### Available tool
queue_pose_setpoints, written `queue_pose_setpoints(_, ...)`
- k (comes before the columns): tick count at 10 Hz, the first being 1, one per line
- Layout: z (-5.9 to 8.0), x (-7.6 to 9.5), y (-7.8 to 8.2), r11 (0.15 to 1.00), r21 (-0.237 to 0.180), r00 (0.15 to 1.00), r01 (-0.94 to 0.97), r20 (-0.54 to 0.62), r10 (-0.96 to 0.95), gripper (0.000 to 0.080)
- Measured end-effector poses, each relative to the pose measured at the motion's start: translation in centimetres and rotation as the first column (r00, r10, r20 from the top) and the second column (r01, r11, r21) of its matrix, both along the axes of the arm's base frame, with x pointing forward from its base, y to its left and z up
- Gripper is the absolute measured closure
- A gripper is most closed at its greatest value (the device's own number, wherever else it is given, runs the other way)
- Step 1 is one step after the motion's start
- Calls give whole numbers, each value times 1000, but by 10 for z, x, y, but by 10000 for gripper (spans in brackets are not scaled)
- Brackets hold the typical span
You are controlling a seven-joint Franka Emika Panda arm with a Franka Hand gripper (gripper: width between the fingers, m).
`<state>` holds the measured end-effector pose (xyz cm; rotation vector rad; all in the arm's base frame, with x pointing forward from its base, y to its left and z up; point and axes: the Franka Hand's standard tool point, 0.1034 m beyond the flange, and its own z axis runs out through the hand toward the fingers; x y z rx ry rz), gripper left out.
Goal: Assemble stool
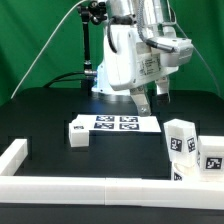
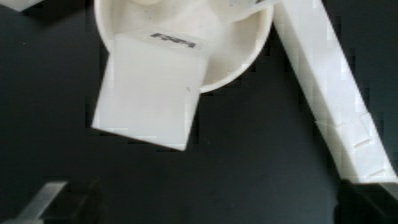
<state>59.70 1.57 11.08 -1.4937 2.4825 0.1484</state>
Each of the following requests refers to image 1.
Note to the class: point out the white left fence wall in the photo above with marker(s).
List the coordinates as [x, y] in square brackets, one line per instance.
[13, 157]

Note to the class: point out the white round stool seat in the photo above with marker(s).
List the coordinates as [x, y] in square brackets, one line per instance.
[195, 174]

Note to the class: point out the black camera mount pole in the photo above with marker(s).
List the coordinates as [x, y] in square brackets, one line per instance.
[95, 13]

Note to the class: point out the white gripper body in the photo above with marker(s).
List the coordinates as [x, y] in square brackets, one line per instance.
[135, 64]

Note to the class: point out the white front fence wall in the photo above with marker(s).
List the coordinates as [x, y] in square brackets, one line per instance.
[111, 191]

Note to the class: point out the white marker sheet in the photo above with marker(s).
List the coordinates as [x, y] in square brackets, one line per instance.
[117, 123]

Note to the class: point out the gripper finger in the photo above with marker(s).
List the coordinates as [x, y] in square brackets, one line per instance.
[140, 98]
[162, 90]

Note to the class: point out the white fence wall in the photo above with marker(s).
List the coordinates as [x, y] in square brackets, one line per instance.
[111, 191]
[13, 157]

